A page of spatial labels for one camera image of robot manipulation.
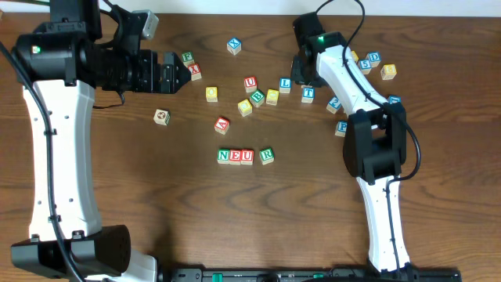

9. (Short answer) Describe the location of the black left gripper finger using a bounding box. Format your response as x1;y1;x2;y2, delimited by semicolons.
172;52;187;72
172;64;192;93

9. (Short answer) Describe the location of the blue P wooden block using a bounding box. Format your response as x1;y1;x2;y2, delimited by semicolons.
335;121;348;137

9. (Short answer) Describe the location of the green N wooden block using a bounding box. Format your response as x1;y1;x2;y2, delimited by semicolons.
217;149;230;164

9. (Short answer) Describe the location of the green R wooden block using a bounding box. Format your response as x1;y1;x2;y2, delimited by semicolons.
259;147;275;165

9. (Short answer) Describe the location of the red E wooden block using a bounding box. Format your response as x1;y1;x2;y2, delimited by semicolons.
229;150;242;165

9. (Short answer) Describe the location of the red u block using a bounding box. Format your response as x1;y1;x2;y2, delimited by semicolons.
240;150;254;165
244;76;258;93

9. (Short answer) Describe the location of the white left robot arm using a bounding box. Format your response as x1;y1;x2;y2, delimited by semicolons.
4;1;191;281

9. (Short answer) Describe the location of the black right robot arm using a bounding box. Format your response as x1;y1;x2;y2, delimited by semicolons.
291;12;410;274

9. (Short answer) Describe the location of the green F wooden block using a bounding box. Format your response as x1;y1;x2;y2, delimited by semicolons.
182;51;195;67

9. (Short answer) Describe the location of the red X wooden block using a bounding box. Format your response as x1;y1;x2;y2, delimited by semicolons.
188;63;202;81

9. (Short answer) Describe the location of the blue L wooden block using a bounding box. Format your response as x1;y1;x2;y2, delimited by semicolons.
279;78;292;93

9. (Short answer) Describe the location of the blue T wooden block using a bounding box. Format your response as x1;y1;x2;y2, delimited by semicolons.
301;87;315;103

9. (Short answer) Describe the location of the yellow O wooden block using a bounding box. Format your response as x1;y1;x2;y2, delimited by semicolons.
205;86;218;103

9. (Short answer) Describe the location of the yellow block beside B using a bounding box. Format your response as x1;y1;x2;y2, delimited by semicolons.
266;89;279;106

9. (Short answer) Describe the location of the blue 2 wooden block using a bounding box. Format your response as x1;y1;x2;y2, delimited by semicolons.
326;96;342;114

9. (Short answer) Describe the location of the soccer ball O wooden block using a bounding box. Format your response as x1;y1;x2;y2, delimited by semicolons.
153;109;171;125

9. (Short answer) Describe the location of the yellow block behind Z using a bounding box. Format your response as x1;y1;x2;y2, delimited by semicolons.
351;51;359;63

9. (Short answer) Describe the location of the green B wooden block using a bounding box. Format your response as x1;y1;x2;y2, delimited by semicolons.
249;90;265;107

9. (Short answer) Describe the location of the blue X wooden block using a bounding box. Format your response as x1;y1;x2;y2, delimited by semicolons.
226;38;242;56

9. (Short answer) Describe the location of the blue 5 wooden block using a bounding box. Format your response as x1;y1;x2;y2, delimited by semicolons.
358;60;372;75

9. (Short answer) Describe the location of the red A wooden block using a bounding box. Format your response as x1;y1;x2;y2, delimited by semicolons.
214;117;230;135

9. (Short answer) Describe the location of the yellow acorn wooden block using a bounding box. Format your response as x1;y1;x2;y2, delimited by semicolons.
237;99;253;117

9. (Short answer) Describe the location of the blue D block upper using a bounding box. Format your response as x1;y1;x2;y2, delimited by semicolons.
366;51;381;67

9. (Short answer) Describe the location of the blue d block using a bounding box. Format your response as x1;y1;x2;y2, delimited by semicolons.
387;96;402;104
366;51;381;67

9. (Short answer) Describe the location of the yellow 8 wooden block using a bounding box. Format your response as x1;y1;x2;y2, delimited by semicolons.
380;64;397;81

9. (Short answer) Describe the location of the blue D block right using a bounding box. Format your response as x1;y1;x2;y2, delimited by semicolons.
387;96;402;104

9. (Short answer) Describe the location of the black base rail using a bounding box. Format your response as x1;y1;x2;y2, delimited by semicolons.
157;266;463;282

